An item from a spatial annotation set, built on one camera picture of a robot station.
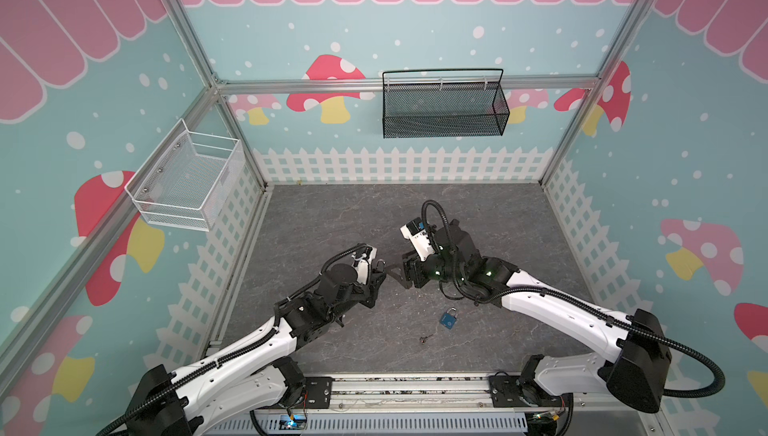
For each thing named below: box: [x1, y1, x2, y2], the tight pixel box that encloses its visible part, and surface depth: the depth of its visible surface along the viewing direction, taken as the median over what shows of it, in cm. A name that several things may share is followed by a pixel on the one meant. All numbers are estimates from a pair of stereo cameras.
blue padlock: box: [439, 307, 458, 330], surface depth 87 cm
